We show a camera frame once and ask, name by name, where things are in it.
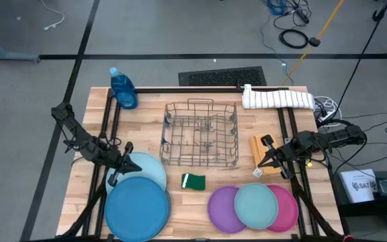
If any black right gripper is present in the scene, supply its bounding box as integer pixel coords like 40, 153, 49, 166
257, 134, 302, 180

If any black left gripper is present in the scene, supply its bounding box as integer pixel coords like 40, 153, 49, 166
104, 141, 143, 188

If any large light blue plate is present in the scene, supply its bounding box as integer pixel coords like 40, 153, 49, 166
105, 151, 167, 196

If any grey wire dish rack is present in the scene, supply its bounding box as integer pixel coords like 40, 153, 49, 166
159, 98, 240, 168

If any small teal plate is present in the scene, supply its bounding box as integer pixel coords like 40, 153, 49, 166
234, 183, 280, 231

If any small pink plate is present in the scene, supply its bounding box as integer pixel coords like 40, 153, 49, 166
266, 184, 300, 233

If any small purple plate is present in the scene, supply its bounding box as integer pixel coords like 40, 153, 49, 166
207, 186, 248, 235

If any folded orange cloth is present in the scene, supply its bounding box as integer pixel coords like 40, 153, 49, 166
249, 134, 284, 175

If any white striped towel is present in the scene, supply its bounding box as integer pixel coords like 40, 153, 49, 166
241, 83, 316, 110

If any green sponge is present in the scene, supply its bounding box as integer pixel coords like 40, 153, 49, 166
181, 173, 207, 192

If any blue dish soap bottle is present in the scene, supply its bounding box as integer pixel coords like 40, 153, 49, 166
109, 67, 139, 110

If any white printed booklet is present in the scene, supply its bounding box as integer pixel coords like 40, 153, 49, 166
339, 169, 379, 204

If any black floor vent grate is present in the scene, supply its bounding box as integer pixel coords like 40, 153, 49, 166
178, 66, 267, 87

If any black storage box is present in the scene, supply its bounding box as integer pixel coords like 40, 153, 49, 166
333, 169, 387, 218

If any black power strip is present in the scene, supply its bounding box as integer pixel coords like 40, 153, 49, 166
294, 6, 312, 25

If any grey metal table base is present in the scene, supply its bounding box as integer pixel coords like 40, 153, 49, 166
0, 25, 42, 63

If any black caster wheel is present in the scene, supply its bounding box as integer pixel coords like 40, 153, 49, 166
372, 6, 386, 23

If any coiled black cable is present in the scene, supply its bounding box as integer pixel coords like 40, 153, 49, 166
278, 28, 310, 50

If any blue cable bundle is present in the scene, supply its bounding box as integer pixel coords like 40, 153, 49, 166
259, 0, 288, 68

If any yellow floor cable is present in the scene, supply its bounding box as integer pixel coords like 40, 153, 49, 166
282, 0, 345, 87

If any long black cable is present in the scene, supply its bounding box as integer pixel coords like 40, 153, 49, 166
337, 15, 386, 112

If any white cable with plug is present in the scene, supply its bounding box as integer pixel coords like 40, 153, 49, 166
40, 0, 66, 32

